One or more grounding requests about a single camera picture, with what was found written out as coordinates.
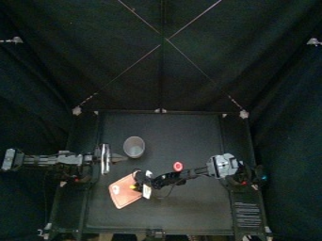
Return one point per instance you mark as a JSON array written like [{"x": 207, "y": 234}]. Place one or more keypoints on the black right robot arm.
[{"x": 218, "y": 169}]

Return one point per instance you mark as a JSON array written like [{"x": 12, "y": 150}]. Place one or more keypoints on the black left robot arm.
[{"x": 45, "y": 159}]

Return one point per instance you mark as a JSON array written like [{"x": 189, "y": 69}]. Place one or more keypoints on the grey plastic cup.
[{"x": 133, "y": 147}]

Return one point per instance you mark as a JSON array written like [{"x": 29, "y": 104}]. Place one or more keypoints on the red round toy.
[{"x": 177, "y": 166}]

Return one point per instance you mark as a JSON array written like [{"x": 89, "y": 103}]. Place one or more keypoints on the white text label sticker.
[{"x": 247, "y": 215}]

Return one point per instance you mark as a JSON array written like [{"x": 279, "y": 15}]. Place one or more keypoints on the silver cloth clamp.
[
  {"x": 13, "y": 40},
  {"x": 314, "y": 41}
]

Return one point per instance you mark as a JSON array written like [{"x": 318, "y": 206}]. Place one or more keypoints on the silver frame corner bracket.
[
  {"x": 243, "y": 114},
  {"x": 76, "y": 110}
]

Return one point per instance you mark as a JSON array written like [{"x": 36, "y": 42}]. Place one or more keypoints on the silver frame middle bracket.
[{"x": 160, "y": 110}]

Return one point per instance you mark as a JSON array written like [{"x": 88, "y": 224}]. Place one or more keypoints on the silver table foot bracket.
[
  {"x": 44, "y": 232},
  {"x": 267, "y": 234}
]

